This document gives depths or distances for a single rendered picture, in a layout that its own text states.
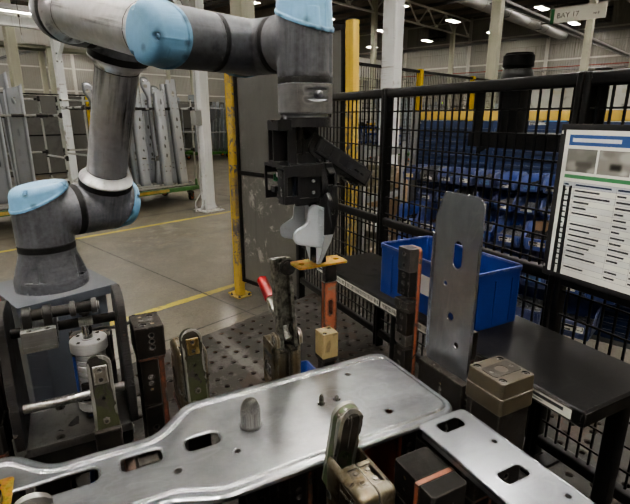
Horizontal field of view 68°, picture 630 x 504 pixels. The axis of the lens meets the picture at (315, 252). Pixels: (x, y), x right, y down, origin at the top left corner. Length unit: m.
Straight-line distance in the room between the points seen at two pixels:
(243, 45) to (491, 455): 0.67
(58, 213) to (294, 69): 0.67
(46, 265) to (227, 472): 0.64
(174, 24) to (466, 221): 0.54
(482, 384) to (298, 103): 0.54
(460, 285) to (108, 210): 0.79
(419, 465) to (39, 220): 0.87
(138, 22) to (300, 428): 0.60
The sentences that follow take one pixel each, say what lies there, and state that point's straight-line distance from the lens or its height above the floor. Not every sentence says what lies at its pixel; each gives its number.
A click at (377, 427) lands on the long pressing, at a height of 1.00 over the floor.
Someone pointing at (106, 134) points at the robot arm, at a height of 1.43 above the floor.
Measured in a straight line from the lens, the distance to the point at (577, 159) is 1.06.
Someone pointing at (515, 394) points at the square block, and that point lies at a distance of 0.86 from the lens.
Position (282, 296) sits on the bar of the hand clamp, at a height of 1.14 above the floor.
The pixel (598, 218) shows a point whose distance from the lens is 1.04.
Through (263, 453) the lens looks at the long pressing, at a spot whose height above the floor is 1.00.
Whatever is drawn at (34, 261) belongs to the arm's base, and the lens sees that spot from 1.16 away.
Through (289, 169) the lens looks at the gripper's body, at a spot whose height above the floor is 1.40.
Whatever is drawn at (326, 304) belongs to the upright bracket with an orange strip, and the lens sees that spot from 0.94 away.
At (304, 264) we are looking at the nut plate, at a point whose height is 1.25.
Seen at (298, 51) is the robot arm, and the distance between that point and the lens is 0.65.
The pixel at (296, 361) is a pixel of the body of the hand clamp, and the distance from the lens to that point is 0.94.
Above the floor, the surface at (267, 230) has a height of 0.63.
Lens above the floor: 1.47
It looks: 16 degrees down
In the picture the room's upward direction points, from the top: straight up
